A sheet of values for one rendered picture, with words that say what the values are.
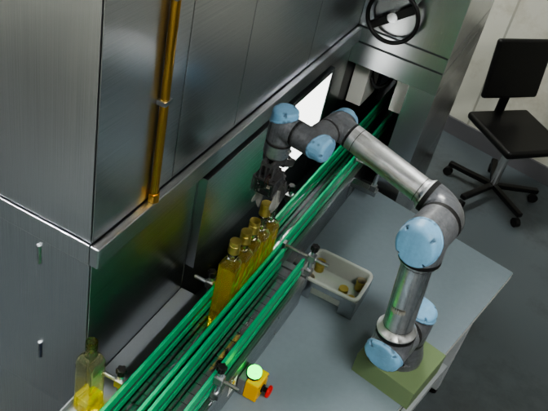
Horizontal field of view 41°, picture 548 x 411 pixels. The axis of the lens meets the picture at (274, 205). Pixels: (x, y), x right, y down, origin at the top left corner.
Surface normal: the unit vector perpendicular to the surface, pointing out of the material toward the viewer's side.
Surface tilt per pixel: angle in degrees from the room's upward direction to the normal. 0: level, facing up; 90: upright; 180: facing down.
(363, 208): 0
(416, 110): 90
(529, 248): 0
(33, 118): 90
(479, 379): 0
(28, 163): 90
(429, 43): 90
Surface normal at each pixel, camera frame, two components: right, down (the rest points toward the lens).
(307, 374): 0.19, -0.76
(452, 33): -0.45, 0.49
